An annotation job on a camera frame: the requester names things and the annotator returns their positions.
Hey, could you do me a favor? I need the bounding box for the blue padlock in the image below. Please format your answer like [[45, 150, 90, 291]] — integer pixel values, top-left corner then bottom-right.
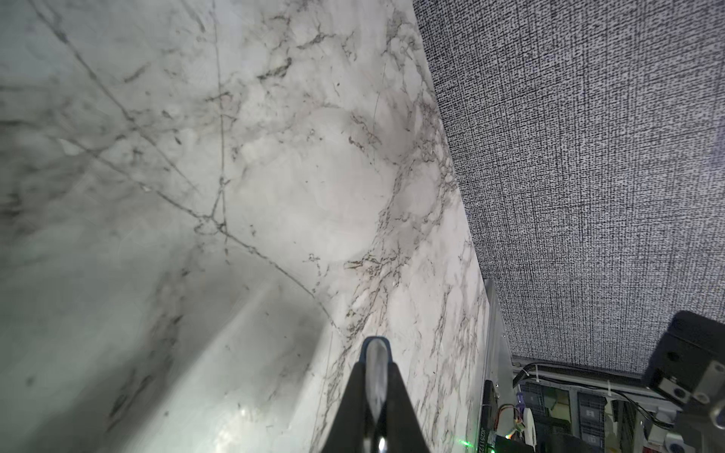
[[361, 336, 392, 452]]

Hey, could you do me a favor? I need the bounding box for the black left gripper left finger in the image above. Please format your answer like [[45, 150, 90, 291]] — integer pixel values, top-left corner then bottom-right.
[[322, 362, 367, 453]]

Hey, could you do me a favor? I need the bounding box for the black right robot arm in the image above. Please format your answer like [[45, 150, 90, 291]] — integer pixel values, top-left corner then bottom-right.
[[642, 311, 724, 452]]

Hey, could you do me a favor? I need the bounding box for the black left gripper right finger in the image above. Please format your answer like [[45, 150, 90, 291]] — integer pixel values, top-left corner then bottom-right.
[[385, 362, 430, 453]]

